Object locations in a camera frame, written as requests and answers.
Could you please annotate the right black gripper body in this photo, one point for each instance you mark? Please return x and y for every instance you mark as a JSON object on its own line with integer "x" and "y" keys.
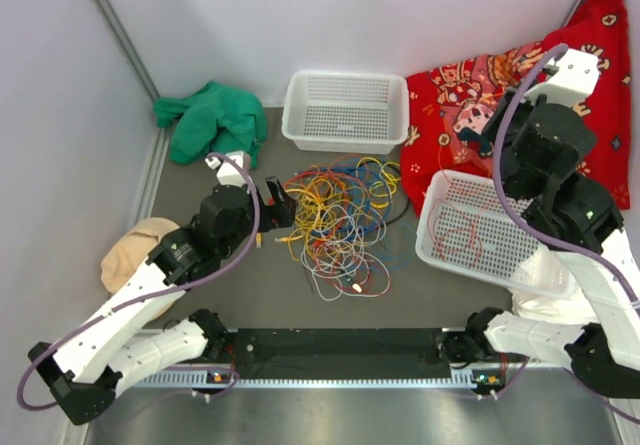
{"x": 492, "y": 126}

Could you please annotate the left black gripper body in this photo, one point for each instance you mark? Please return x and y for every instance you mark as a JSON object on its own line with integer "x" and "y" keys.
{"x": 272, "y": 216}

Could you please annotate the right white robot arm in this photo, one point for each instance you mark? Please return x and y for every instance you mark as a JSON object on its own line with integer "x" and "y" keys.
{"x": 538, "y": 140}

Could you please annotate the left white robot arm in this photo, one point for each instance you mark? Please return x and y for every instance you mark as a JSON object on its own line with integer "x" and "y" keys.
{"x": 87, "y": 372}

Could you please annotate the red patterned cloth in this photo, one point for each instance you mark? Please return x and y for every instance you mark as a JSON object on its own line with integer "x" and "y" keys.
{"x": 449, "y": 105}

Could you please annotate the white basket at right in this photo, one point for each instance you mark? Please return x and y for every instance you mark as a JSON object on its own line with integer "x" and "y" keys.
{"x": 463, "y": 229}

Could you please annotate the white basket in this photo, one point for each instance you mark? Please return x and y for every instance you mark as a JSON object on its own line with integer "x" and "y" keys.
{"x": 346, "y": 112}
{"x": 463, "y": 229}

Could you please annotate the green cloth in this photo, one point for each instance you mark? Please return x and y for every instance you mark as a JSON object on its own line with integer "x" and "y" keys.
{"x": 216, "y": 118}

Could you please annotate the white basket at back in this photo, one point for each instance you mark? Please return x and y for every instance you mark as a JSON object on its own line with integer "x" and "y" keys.
{"x": 346, "y": 112}

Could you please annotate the beige cloth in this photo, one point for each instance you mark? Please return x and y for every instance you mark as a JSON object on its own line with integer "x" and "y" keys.
{"x": 131, "y": 250}

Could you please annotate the white cloth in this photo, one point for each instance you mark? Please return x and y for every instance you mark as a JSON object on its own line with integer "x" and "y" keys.
{"x": 574, "y": 309}

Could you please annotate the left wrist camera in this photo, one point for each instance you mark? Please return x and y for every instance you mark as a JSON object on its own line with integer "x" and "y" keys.
{"x": 227, "y": 170}

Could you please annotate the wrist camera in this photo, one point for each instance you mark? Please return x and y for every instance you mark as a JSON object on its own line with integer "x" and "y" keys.
{"x": 227, "y": 170}
{"x": 575, "y": 80}

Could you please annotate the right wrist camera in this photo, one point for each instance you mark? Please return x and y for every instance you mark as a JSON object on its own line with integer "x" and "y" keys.
{"x": 575, "y": 80}

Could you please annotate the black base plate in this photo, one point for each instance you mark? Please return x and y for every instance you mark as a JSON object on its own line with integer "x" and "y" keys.
{"x": 389, "y": 353}

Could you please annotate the grey slotted cable duct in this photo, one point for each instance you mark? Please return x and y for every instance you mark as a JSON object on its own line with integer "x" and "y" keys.
{"x": 203, "y": 380}

